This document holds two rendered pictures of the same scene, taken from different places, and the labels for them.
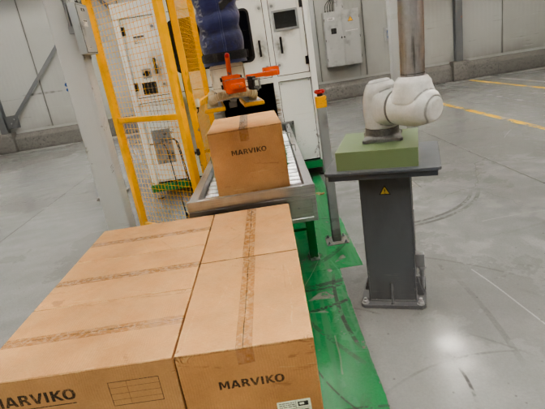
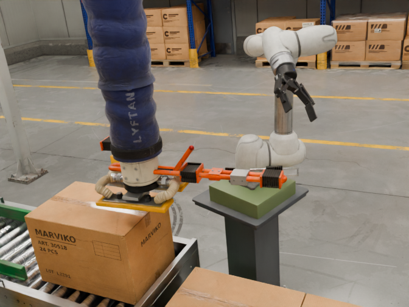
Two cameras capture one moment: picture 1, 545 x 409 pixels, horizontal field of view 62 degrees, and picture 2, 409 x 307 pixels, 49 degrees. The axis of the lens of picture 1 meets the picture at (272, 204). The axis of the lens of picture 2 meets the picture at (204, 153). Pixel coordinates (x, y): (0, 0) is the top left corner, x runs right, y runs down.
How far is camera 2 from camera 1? 2.20 m
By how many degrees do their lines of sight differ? 59
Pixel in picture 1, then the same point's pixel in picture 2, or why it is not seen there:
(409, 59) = (290, 122)
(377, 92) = (259, 147)
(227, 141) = (138, 233)
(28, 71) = not seen: outside the picture
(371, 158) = (275, 199)
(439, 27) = not seen: outside the picture
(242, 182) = (148, 270)
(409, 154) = (292, 187)
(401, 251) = (273, 259)
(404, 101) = (291, 152)
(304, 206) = (193, 262)
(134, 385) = not seen: outside the picture
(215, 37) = (150, 129)
